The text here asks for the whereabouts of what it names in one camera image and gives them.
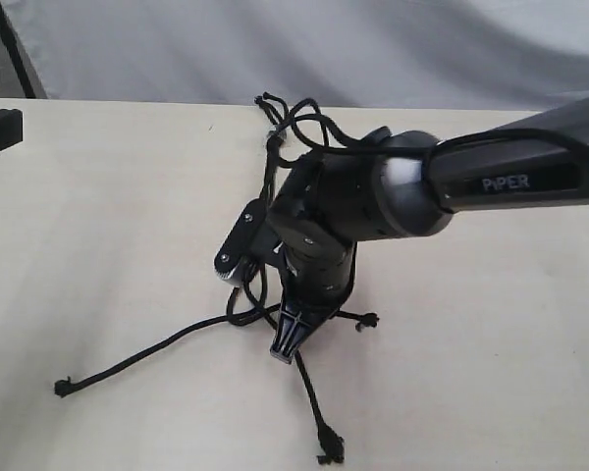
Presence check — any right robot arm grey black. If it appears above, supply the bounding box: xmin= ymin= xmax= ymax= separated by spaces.
xmin=267 ymin=97 xmax=589 ymax=362

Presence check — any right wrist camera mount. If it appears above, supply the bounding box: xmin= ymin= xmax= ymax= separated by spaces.
xmin=214 ymin=198 xmax=282 ymax=288

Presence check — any black rope strand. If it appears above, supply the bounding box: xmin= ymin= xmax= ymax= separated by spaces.
xmin=52 ymin=313 xmax=276 ymax=397
xmin=294 ymin=352 xmax=346 ymax=466
xmin=333 ymin=309 xmax=380 ymax=333

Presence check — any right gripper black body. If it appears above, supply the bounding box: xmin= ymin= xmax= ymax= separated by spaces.
xmin=280 ymin=244 xmax=357 ymax=319

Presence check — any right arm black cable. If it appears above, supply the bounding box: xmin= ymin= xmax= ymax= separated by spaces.
xmin=269 ymin=96 xmax=589 ymax=168

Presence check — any black stand pole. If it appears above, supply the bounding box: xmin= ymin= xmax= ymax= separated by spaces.
xmin=0 ymin=3 xmax=38 ymax=99

